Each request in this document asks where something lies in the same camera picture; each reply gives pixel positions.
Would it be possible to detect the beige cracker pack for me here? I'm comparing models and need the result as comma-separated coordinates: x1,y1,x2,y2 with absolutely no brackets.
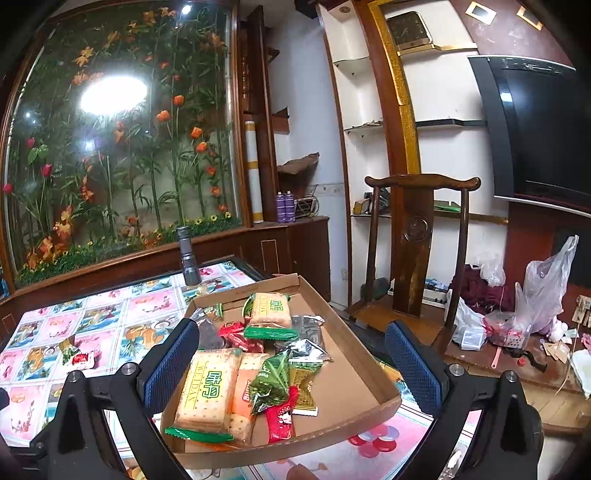
164,348,242,443

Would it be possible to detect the red snack packet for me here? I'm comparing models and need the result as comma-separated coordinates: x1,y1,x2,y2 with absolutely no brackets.
218,322,264,353

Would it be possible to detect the green snack packet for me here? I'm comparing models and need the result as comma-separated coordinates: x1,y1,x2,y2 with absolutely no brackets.
249,350,290,415

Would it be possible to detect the brown cardboard tray box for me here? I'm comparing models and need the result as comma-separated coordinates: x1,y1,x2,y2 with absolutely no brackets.
160,274,402,469

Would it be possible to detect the colourful patterned tablecloth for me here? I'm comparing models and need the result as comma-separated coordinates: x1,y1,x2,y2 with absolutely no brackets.
1,262,433,479

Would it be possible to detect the yellow-green snack packet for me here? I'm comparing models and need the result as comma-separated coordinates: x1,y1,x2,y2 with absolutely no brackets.
58,337,80,365

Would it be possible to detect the grey flashlight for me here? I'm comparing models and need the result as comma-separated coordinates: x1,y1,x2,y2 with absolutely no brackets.
176,226,201,286

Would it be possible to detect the silver foil packet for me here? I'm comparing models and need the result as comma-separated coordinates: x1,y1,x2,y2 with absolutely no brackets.
274,315,332,362

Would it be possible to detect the clear plastic bag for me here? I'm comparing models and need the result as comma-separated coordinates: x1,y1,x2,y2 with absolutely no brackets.
484,235,579,349

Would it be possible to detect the dark wooden chair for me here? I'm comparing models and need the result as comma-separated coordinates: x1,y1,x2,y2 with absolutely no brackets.
349,174,481,355

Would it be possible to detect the purple bottle left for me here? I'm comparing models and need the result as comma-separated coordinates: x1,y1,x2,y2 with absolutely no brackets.
276,192,287,223

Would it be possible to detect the purple bottle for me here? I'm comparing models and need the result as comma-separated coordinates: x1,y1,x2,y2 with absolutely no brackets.
276,192,287,223
284,191,296,223

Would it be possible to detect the purple bottle right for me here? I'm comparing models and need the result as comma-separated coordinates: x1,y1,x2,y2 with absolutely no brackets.
284,191,296,223

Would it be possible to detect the flower mural glass panel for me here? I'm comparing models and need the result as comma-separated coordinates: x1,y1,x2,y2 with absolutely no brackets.
1,1,242,290

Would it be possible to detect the black television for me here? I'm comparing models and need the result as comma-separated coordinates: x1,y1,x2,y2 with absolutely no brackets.
469,55,590,217

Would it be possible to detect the gold framed clock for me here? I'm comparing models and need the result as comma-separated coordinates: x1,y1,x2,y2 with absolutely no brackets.
387,11,437,54

